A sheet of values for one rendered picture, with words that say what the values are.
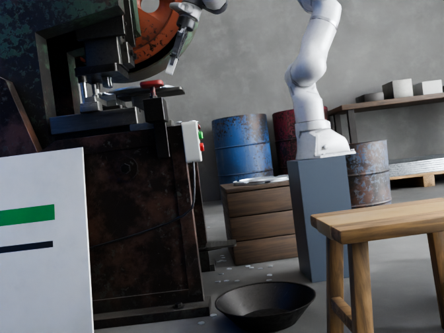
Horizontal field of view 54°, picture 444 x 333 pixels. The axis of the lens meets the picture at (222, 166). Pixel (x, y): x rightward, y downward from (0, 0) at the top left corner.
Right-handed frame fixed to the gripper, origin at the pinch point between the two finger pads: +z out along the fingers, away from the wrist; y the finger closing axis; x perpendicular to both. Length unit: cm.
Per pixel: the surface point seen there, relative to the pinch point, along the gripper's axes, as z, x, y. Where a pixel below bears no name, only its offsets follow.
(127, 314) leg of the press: 87, -19, -41
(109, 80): 15.2, 19.1, -10.8
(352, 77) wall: -107, -151, 312
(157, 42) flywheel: -11.8, 13.0, 23.0
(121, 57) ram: 5.6, 16.7, -14.7
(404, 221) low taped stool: 30, -67, -97
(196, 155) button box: 31, -23, -39
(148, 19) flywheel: -21.4, 21.3, 26.6
